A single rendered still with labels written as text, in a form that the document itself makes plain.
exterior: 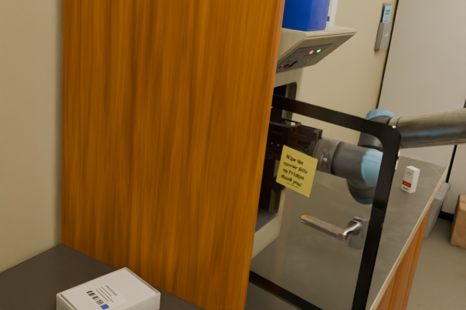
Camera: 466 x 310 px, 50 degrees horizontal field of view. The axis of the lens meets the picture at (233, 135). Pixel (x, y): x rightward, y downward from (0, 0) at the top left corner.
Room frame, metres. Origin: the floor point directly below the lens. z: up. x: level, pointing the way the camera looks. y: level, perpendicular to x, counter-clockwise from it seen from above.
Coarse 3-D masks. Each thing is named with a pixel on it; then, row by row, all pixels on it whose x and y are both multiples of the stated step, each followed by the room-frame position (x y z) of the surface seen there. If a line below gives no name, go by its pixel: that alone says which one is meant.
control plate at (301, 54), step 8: (304, 48) 0.98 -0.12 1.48; (312, 48) 1.02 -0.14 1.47; (320, 48) 1.07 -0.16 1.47; (288, 56) 0.96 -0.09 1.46; (296, 56) 1.00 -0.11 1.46; (304, 56) 1.05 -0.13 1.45; (312, 56) 1.10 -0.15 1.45; (280, 64) 0.97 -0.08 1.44; (296, 64) 1.07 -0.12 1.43; (304, 64) 1.14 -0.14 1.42
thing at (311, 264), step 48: (288, 144) 0.89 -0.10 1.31; (336, 144) 0.83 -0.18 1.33; (384, 144) 0.78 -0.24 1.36; (288, 192) 0.88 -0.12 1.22; (336, 192) 0.82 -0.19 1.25; (384, 192) 0.77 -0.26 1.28; (288, 240) 0.87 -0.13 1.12; (336, 240) 0.81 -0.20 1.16; (288, 288) 0.86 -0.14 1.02; (336, 288) 0.80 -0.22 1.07
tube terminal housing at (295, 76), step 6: (282, 72) 1.13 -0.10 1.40; (288, 72) 1.16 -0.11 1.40; (294, 72) 1.19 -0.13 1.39; (300, 72) 1.23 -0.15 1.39; (276, 78) 1.10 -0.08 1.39; (282, 78) 1.13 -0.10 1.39; (288, 78) 1.16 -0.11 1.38; (294, 78) 1.19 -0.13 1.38; (300, 78) 1.23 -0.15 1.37; (276, 84) 1.11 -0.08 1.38; (282, 84) 1.14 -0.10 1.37; (288, 84) 1.24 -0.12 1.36; (294, 84) 1.25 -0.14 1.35; (300, 84) 1.24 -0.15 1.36; (288, 90) 1.24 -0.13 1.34; (294, 90) 1.25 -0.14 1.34; (300, 90) 1.24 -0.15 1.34; (288, 96) 1.25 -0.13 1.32; (294, 96) 1.25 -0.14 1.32
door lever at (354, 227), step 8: (304, 216) 0.80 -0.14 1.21; (312, 216) 0.80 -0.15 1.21; (304, 224) 0.80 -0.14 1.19; (312, 224) 0.79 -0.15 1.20; (320, 224) 0.78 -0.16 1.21; (328, 224) 0.78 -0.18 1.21; (352, 224) 0.80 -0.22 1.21; (328, 232) 0.77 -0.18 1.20; (336, 232) 0.76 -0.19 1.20; (344, 232) 0.76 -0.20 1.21; (352, 232) 0.78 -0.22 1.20; (360, 232) 0.79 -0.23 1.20; (344, 240) 0.76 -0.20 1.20
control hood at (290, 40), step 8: (288, 32) 0.92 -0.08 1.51; (296, 32) 0.92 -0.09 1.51; (304, 32) 0.92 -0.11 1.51; (312, 32) 0.94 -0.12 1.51; (320, 32) 0.98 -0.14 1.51; (328, 32) 1.02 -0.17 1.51; (336, 32) 1.06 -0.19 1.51; (344, 32) 1.10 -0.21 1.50; (352, 32) 1.16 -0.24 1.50; (280, 40) 0.93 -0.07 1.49; (288, 40) 0.92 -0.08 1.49; (296, 40) 0.92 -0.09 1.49; (304, 40) 0.92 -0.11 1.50; (312, 40) 0.96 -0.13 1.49; (320, 40) 1.01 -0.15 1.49; (328, 40) 1.06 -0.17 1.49; (336, 40) 1.11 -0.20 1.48; (344, 40) 1.17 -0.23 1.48; (280, 48) 0.93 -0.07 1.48; (288, 48) 0.92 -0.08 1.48; (296, 48) 0.94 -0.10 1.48; (328, 48) 1.14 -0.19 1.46; (336, 48) 1.20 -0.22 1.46; (280, 56) 0.93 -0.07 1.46; (320, 56) 1.17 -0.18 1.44; (312, 64) 1.21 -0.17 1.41; (280, 72) 1.05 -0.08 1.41
